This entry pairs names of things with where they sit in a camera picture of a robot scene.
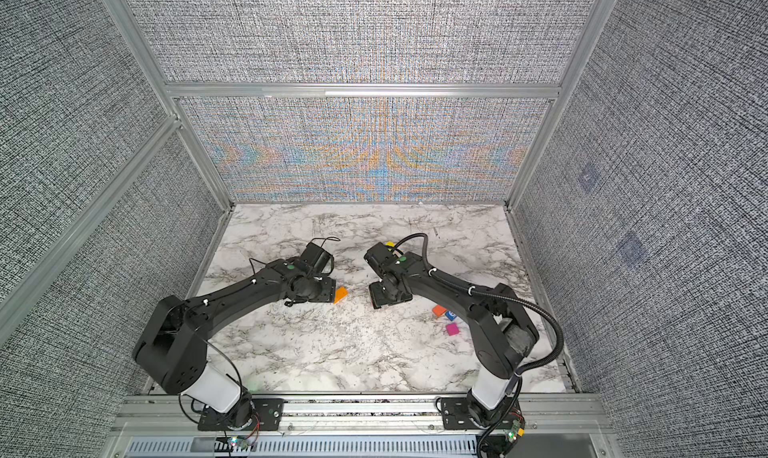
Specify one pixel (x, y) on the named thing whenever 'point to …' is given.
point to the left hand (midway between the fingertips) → (327, 293)
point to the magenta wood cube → (452, 329)
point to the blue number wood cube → (451, 315)
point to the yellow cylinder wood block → (389, 243)
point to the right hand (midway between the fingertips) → (385, 297)
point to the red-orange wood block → (439, 310)
